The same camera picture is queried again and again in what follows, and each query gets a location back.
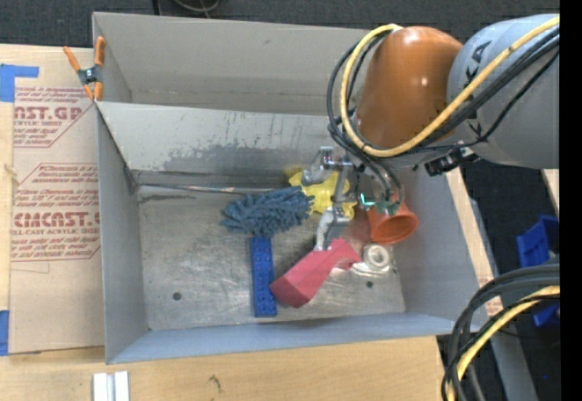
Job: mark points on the blue perforated flat strip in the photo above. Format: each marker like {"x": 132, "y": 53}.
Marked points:
{"x": 263, "y": 276}

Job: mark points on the black cylinder on white bracket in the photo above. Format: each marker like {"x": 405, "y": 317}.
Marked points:
{"x": 440, "y": 165}

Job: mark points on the blue-grey fluffy duster cloth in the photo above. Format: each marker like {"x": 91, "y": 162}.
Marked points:
{"x": 266, "y": 210}

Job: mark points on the brown cardboard board red print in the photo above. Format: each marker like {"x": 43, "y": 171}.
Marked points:
{"x": 54, "y": 208}

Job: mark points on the orange plastic cup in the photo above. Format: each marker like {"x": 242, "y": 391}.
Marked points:
{"x": 393, "y": 224}

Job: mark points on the grey metal bin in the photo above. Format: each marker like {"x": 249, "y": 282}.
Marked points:
{"x": 204, "y": 263}

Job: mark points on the yellow toy animal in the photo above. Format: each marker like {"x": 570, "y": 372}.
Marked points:
{"x": 325, "y": 199}

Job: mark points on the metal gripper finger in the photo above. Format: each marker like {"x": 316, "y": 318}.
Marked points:
{"x": 320, "y": 167}
{"x": 331, "y": 224}

